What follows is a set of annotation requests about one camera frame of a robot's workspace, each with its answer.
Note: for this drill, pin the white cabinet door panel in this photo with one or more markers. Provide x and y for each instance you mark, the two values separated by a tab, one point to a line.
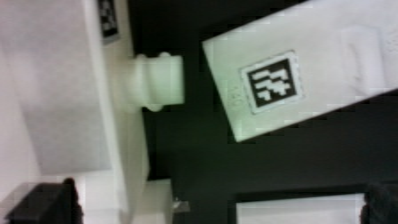
305	62

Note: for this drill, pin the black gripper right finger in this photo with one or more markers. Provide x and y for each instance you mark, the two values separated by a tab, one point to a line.
379	212

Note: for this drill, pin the white cabinet body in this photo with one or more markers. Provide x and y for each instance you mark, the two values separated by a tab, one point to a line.
79	86

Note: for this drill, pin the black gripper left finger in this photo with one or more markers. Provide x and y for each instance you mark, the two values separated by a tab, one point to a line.
49	206

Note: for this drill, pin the white U-shaped fence frame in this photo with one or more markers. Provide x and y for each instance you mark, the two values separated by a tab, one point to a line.
310	210

